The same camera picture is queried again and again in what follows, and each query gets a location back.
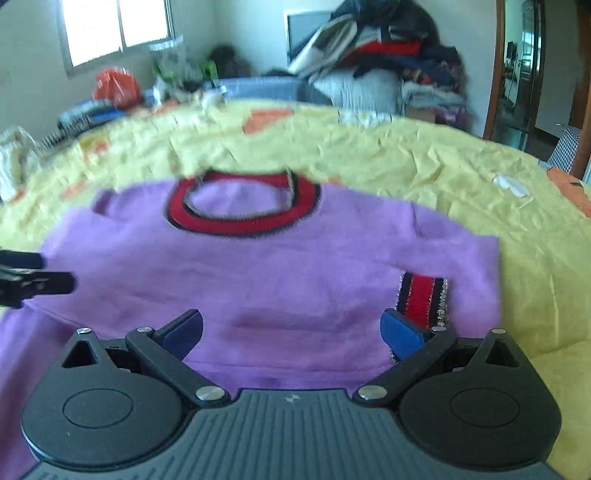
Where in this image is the blue-grey blanket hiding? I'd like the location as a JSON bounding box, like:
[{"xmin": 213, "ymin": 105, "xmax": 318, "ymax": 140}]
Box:
[{"xmin": 213, "ymin": 76, "xmax": 325, "ymax": 105}]

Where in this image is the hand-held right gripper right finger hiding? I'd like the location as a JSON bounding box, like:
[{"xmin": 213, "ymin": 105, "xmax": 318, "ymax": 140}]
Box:
[{"xmin": 353, "ymin": 310, "xmax": 532, "ymax": 409}]

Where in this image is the yellow carrot print bedsheet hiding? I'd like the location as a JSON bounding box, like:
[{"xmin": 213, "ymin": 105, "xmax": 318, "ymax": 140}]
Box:
[{"xmin": 0, "ymin": 99, "xmax": 591, "ymax": 467}]

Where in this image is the white quilted bundle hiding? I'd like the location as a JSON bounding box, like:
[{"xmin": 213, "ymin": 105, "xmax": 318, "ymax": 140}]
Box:
[{"xmin": 313, "ymin": 69, "xmax": 406, "ymax": 116}]

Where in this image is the cardboard box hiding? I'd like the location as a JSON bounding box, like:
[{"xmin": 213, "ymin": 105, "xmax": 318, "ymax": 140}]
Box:
[{"xmin": 404, "ymin": 104, "xmax": 445, "ymax": 124}]

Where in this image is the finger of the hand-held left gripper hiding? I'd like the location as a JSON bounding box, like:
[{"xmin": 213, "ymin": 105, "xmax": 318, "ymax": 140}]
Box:
[
  {"xmin": 0, "ymin": 270, "xmax": 76, "ymax": 309},
  {"xmin": 0, "ymin": 249, "xmax": 45, "ymax": 271}
]

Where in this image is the white plastic bag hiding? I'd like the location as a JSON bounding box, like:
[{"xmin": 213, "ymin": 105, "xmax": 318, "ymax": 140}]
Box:
[{"xmin": 0, "ymin": 127, "xmax": 38, "ymax": 200}]

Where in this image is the blue striped cloth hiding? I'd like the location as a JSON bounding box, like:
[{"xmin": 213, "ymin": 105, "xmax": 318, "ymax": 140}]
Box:
[{"xmin": 41, "ymin": 99, "xmax": 122, "ymax": 145}]

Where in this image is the grey floor mat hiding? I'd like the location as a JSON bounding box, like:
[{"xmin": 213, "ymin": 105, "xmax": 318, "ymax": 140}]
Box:
[{"xmin": 547, "ymin": 124, "xmax": 591, "ymax": 180}]

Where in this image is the window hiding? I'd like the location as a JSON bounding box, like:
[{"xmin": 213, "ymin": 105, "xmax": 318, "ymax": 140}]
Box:
[{"xmin": 55, "ymin": 0, "xmax": 177, "ymax": 79}]

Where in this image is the purple sweater with red collar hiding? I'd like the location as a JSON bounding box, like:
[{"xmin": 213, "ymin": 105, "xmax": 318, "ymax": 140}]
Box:
[{"xmin": 0, "ymin": 168, "xmax": 505, "ymax": 480}]

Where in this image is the wooden door frame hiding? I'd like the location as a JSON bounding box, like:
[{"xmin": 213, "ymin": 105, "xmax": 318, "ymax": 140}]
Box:
[{"xmin": 482, "ymin": 0, "xmax": 591, "ymax": 178}]

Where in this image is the flat screen television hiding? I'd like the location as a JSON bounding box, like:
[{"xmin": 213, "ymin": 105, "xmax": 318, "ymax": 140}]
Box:
[{"xmin": 283, "ymin": 9, "xmax": 334, "ymax": 68}]

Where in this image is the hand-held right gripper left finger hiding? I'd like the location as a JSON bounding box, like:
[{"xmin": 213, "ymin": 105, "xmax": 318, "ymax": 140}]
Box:
[{"xmin": 62, "ymin": 309, "xmax": 230, "ymax": 408}]

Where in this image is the black bag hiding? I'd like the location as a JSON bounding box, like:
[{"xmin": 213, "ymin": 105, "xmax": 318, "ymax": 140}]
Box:
[{"xmin": 210, "ymin": 44, "xmax": 253, "ymax": 79}]

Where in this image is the orange plastic bag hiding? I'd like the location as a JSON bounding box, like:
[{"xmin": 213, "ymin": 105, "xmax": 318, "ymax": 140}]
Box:
[{"xmin": 93, "ymin": 67, "xmax": 142, "ymax": 108}]

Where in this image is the pile of folded clothes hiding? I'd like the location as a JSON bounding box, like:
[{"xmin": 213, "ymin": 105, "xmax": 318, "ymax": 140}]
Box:
[{"xmin": 288, "ymin": 0, "xmax": 468, "ymax": 125}]

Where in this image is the clear plastic bag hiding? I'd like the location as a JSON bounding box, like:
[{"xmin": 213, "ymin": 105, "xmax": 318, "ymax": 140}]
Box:
[{"xmin": 148, "ymin": 39, "xmax": 188, "ymax": 80}]

